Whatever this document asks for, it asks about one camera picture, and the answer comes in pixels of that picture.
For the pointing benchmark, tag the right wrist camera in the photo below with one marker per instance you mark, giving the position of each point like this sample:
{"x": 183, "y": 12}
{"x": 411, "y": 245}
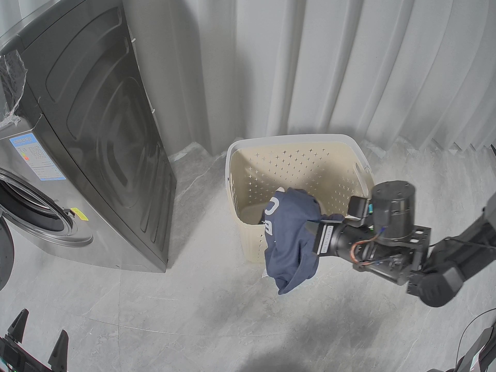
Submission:
{"x": 358, "y": 207}

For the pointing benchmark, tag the dark blue T-shirt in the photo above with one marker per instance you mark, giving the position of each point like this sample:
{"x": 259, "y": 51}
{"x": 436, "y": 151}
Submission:
{"x": 288, "y": 242}

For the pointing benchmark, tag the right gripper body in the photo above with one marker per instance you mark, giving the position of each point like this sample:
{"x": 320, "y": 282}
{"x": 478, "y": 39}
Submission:
{"x": 343, "y": 242}

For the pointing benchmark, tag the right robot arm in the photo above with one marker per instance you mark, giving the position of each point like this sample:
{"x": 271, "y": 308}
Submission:
{"x": 441, "y": 277}

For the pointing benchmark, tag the cream laundry basket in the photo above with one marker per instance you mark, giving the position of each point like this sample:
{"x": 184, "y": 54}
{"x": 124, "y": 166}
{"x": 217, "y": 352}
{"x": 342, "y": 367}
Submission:
{"x": 294, "y": 169}

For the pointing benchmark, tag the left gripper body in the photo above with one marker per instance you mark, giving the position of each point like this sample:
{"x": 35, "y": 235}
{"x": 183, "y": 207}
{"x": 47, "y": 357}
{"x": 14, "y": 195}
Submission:
{"x": 19, "y": 357}

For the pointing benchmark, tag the washing machine door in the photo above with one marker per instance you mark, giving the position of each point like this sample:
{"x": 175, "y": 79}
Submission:
{"x": 5, "y": 254}

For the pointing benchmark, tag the white curtain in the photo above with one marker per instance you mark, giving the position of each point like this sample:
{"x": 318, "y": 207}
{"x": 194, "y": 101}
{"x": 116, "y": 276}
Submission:
{"x": 329, "y": 52}

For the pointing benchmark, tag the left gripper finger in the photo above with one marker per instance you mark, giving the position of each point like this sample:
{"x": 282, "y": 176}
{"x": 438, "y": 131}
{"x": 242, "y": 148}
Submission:
{"x": 60, "y": 353}
{"x": 19, "y": 326}

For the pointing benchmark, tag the grey washing machine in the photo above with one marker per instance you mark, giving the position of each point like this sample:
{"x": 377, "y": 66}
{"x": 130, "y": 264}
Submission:
{"x": 97, "y": 130}

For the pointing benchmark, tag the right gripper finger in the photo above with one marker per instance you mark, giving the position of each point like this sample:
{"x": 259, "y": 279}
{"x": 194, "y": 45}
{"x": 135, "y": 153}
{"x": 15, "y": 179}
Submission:
{"x": 312, "y": 228}

